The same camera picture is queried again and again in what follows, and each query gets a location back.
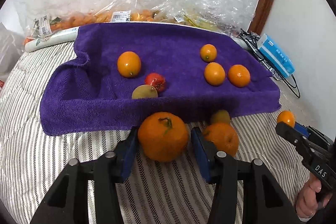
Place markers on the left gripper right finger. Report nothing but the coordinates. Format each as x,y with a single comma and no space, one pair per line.
222,170

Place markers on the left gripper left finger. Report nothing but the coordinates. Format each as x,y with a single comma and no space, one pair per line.
113,168

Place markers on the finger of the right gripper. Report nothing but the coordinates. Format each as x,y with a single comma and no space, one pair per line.
291,135
301,129

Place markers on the small kumquat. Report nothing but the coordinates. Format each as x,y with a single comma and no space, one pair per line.
287,117

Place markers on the dull orange mandarin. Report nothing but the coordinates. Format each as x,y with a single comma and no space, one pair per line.
224,137

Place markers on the small green fruit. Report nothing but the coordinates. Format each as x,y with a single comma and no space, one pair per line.
222,116

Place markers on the large orange with stem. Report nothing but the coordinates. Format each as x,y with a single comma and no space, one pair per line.
163,137

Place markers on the yellow-green round fruit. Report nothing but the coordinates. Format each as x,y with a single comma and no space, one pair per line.
144,91

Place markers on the shiny mandarin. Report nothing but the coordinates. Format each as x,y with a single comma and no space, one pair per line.
239,76

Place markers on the small round orange front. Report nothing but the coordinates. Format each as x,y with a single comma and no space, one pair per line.
214,74

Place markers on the small red fruit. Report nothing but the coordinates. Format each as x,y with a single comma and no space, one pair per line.
156,80

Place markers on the small orange with green stem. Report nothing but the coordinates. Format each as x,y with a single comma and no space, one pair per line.
208,53

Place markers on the right hand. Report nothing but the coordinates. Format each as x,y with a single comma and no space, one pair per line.
306,204

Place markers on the striped quilt mattress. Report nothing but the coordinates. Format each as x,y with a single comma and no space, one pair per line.
154,192

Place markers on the blue tissue pack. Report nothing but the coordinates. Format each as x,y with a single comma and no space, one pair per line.
273,53

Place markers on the purple towel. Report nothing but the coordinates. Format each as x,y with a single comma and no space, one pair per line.
88,93

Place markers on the white tube roll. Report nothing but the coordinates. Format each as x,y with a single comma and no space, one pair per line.
64,36

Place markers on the white plastic bag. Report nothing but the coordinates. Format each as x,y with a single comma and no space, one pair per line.
11,49

